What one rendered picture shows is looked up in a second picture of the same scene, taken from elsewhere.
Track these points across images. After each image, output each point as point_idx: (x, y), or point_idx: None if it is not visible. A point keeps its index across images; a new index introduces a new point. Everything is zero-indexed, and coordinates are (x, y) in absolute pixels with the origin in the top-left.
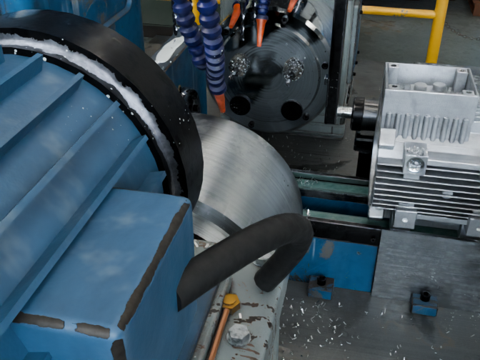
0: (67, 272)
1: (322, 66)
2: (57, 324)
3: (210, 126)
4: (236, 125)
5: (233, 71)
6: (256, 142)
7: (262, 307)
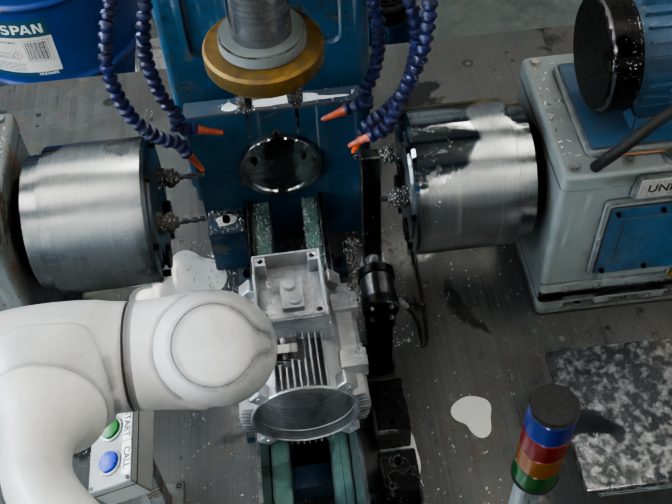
0: None
1: (411, 216)
2: None
3: (122, 168)
4: (135, 181)
5: None
6: (130, 200)
7: None
